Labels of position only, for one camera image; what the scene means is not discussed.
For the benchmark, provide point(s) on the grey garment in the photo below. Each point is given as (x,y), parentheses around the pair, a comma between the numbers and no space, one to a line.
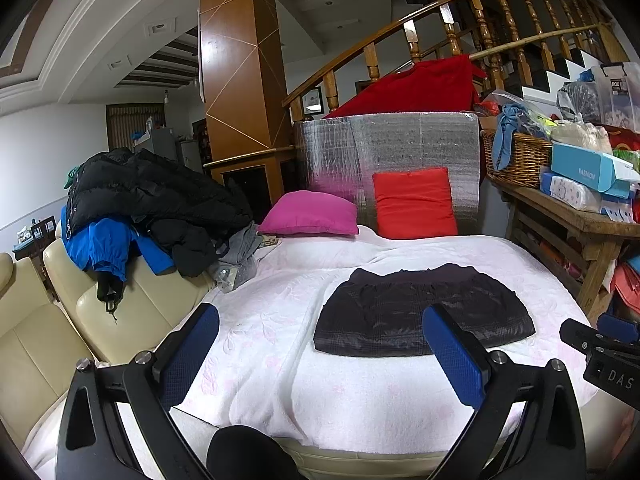
(240,250)

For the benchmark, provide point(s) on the wicker basket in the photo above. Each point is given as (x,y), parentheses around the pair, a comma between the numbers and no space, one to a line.
(525,160)

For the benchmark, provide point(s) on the blue jacket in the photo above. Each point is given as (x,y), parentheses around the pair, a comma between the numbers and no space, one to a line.
(100,245)

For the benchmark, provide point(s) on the red pillow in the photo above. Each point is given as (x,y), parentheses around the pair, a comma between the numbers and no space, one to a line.
(412,205)

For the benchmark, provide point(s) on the blue cloth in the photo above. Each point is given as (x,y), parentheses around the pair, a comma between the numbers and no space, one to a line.
(502,140)

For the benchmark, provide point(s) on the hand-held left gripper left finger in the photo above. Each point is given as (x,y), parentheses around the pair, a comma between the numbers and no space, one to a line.
(190,355)

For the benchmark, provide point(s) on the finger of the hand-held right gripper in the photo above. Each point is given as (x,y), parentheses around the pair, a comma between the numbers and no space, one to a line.
(582,337)
(622,327)

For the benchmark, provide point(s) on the white blanket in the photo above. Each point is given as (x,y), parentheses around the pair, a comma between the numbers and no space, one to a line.
(280,335)

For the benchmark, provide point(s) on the red gift bag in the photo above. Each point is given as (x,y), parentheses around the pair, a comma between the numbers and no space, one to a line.
(625,137)

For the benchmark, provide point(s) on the person's leg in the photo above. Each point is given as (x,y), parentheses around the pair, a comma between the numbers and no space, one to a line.
(250,455)

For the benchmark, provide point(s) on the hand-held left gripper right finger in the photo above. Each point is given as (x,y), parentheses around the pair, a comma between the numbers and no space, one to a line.
(455,360)

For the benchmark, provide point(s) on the stack of folded cloths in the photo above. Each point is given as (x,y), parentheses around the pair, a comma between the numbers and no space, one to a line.
(627,285)

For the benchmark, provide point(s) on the red cloth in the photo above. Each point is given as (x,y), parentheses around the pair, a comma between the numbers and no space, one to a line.
(410,90)

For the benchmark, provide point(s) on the clear plastic storage box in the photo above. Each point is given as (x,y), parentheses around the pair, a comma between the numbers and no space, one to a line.
(622,100)

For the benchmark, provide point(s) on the dark quilted jacket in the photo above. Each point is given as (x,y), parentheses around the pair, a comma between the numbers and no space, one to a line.
(390,310)

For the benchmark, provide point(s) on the light blue cardboard box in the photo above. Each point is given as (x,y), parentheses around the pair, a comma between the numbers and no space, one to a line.
(580,170)

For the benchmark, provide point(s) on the grey dotted plastic bag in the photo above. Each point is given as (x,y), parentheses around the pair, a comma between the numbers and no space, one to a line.
(580,100)

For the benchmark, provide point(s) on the silver foil panel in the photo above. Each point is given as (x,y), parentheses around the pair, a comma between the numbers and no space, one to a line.
(400,145)

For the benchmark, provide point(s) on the beige packaged bundle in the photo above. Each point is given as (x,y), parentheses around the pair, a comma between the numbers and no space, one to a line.
(580,135)

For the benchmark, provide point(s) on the wooden stair railing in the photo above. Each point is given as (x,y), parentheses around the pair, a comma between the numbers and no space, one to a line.
(373,62)

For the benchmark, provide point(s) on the white tissue pack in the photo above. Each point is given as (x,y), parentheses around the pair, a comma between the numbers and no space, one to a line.
(570,192)

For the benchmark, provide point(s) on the cream leather sofa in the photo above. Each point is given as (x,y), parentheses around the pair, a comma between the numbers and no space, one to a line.
(45,340)

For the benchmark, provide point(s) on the clear plastic bag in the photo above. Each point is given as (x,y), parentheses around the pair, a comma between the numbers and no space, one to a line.
(230,277)

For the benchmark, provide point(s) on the magenta pillow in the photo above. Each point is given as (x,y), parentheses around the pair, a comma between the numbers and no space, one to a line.
(310,215)

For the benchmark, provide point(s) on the grey refrigerator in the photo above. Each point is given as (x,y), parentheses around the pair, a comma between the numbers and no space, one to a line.
(187,152)

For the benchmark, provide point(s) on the wooden pillar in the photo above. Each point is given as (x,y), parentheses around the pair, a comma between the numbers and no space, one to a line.
(235,60)

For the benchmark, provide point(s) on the green cloth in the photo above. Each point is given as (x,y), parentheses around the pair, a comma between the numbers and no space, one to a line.
(71,177)

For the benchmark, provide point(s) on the framed wall picture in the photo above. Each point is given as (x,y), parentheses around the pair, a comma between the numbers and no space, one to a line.
(312,101)

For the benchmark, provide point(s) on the wooden table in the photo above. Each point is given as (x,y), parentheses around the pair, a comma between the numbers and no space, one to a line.
(560,205)

